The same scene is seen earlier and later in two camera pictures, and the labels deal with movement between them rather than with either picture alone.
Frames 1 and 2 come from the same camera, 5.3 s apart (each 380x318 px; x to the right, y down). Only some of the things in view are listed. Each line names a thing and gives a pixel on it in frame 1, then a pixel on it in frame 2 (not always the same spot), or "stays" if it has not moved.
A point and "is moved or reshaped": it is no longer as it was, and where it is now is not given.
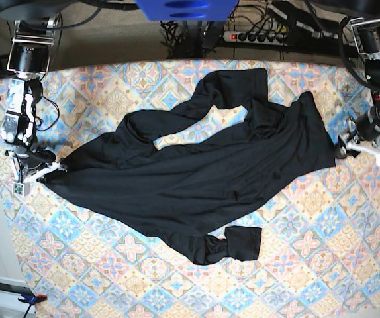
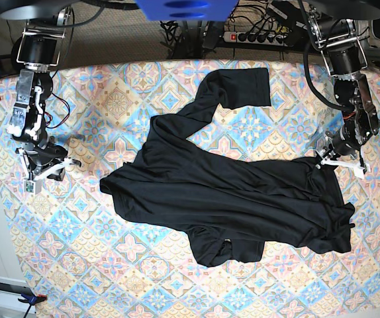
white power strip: [259, 38] stays
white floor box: [5, 292] stays
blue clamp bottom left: [28, 299] stays
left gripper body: [30, 164] to [43, 159]
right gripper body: [365, 134] to [330, 155]
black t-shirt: [196, 192] is moved or reshaped
